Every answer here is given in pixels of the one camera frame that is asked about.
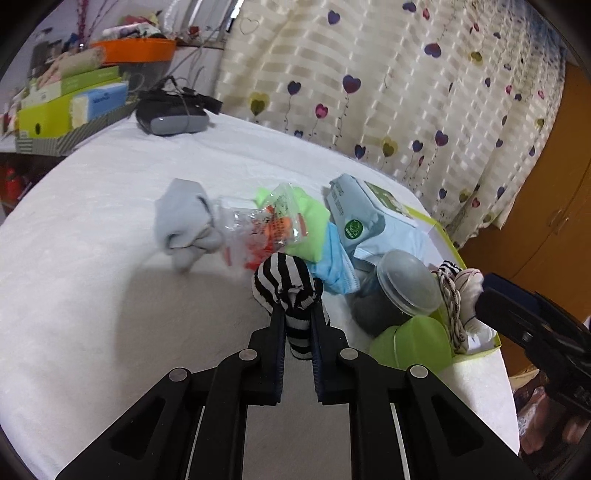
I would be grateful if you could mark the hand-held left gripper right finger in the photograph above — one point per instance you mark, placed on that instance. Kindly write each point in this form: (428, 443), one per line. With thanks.
(318, 364)

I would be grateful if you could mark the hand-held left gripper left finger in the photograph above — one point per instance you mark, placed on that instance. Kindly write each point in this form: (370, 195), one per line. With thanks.
(278, 364)

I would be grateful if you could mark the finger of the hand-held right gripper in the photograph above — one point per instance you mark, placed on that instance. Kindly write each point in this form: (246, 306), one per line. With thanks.
(505, 307)

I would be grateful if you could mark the cream sock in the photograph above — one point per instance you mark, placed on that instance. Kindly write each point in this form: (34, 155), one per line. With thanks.
(466, 281)

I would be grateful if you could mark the yellow-green cardboard box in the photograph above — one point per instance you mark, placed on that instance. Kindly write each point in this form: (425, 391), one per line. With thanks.
(450, 240)

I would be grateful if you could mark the black white striped sock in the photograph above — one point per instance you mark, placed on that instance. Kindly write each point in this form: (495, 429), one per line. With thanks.
(281, 277)

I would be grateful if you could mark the neon green cloth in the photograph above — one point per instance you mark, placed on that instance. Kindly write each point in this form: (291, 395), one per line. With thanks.
(309, 226)

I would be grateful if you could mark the clear plastic bag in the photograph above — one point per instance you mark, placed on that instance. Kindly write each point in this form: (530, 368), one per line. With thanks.
(251, 226)

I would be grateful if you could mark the grey sock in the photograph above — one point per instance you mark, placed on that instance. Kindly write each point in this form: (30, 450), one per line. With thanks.
(180, 217)

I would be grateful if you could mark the green lidded jar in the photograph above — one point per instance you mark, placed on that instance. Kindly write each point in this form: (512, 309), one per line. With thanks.
(415, 341)

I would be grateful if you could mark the blue face mask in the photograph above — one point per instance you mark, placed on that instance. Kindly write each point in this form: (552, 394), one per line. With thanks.
(332, 263)

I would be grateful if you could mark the wooden wardrobe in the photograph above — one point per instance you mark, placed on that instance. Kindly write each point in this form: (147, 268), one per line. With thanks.
(545, 207)

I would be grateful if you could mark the clear plastic jar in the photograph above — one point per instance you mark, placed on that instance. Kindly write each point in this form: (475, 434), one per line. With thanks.
(401, 277)

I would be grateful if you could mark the wet wipes pack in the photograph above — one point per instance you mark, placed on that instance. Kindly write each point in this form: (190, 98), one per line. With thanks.
(364, 217)

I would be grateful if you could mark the heart print curtain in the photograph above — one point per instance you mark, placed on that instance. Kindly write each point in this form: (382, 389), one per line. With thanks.
(392, 69)

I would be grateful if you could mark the black grey headset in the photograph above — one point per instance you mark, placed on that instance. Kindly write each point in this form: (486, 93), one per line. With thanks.
(171, 122)

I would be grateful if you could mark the striped cardboard tray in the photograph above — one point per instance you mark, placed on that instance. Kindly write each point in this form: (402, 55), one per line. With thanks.
(60, 143)

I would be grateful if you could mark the blue tissue pack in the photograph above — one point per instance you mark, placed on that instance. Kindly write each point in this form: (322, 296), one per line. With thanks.
(99, 104)

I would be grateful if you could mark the red item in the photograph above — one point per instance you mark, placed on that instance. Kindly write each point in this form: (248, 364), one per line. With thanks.
(11, 184)

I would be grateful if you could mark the green file box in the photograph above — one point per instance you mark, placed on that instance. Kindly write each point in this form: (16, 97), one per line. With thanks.
(44, 115)

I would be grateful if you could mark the light green flat box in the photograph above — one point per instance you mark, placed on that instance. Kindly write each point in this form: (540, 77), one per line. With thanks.
(83, 83)

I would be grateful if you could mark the orange tray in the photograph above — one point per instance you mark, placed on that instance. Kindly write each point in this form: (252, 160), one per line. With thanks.
(134, 50)

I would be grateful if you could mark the pink patterned roll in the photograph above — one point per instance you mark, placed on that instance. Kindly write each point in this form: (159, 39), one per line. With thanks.
(69, 67)

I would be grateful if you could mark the pink decorative branches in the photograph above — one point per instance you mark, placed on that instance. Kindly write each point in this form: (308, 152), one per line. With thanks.
(85, 23)

